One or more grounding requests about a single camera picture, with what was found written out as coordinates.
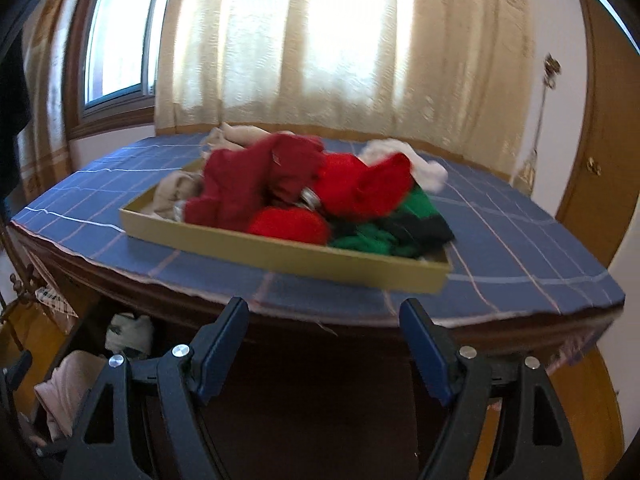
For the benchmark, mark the wooden wardrobe door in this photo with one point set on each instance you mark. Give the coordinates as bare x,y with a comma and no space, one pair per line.
600,110

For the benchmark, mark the brass curtain holdback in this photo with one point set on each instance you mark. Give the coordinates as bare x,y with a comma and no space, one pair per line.
552,65

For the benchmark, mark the white blue patterned sock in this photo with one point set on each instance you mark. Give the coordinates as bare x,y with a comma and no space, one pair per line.
130,335

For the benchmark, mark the wooden framed window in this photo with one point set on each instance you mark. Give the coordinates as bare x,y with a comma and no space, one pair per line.
120,35

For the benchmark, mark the beige underwear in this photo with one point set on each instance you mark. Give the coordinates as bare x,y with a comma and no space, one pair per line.
172,190

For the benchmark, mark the pale pink underwear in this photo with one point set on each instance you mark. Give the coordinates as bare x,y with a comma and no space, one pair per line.
65,385

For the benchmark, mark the beige cardboard tray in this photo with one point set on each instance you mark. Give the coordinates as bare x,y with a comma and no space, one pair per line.
280,257

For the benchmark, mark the dark wooden dresser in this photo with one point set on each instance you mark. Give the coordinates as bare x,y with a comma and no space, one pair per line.
325,332

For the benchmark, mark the white underwear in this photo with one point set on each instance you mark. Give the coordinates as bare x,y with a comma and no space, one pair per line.
430,172

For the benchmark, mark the patterned side curtain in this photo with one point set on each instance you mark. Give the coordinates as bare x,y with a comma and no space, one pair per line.
50,110

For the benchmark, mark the large wooden dresser drawer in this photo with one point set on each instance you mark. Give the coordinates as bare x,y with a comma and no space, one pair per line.
310,410

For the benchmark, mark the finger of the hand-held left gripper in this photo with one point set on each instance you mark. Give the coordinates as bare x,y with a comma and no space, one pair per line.
20,370

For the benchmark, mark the brass wardrobe knob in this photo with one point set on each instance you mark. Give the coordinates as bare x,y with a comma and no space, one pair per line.
593,166

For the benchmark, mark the black white checked cloth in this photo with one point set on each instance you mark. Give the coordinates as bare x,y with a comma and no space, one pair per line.
55,307

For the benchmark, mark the wooden coat rack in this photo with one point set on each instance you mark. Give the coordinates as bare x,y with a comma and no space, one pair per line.
22,290

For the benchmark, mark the green black striped underwear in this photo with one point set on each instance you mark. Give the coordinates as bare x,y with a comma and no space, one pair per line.
370,242

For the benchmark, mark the grey blue underwear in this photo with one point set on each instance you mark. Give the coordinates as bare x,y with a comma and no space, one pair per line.
310,199

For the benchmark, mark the dark red underwear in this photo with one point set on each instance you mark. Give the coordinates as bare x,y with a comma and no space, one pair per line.
240,180

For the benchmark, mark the blue checked tablecloth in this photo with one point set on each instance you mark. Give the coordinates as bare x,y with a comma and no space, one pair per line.
500,240

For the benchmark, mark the curtain tie tassel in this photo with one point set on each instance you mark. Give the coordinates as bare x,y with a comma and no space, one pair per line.
537,130

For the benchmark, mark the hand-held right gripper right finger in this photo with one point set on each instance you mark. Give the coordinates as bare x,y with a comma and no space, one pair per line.
427,350

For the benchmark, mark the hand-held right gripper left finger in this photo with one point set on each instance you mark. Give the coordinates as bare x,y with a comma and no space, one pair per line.
222,350

